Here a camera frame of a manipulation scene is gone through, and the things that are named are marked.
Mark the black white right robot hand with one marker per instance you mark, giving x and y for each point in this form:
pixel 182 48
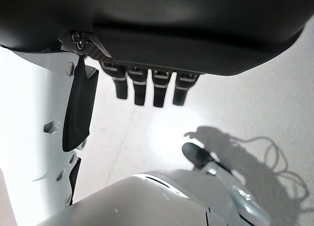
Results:
pixel 157 27

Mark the black right robot foot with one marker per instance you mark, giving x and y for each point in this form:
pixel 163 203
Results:
pixel 196 153

